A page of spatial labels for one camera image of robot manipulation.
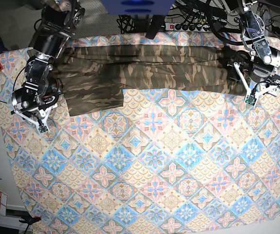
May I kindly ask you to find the blue box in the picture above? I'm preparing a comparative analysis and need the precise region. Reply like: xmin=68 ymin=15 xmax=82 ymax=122
xmin=101 ymin=0 xmax=175 ymax=15

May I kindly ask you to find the black bar under camera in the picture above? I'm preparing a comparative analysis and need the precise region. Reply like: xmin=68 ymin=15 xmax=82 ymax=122
xmin=145 ymin=15 xmax=165 ymax=39

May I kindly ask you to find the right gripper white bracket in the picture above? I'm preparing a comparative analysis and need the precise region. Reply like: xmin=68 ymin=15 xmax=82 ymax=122
xmin=10 ymin=86 xmax=64 ymax=134

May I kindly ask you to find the patterned tablecloth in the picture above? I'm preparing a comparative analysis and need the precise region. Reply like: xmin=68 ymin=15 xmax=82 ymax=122
xmin=0 ymin=38 xmax=280 ymax=234

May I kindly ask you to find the camouflage T-shirt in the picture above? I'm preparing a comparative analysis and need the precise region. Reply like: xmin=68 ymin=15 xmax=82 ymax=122
xmin=51 ymin=45 xmax=246 ymax=116

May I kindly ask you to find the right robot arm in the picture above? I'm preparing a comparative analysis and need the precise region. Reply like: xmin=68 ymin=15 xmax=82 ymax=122
xmin=11 ymin=0 xmax=85 ymax=133

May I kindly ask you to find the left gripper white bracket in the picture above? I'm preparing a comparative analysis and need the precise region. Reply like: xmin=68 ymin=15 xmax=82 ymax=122
xmin=227 ymin=55 xmax=280 ymax=106

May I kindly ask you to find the white power strip red switch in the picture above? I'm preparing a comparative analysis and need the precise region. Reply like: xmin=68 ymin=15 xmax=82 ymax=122
xmin=164 ymin=22 xmax=211 ymax=32

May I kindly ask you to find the black red clamp lower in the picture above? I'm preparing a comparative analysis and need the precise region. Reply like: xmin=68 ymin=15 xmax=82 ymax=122
xmin=19 ymin=216 xmax=41 ymax=225

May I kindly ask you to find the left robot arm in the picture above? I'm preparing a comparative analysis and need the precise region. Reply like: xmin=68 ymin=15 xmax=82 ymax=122
xmin=205 ymin=0 xmax=280 ymax=107

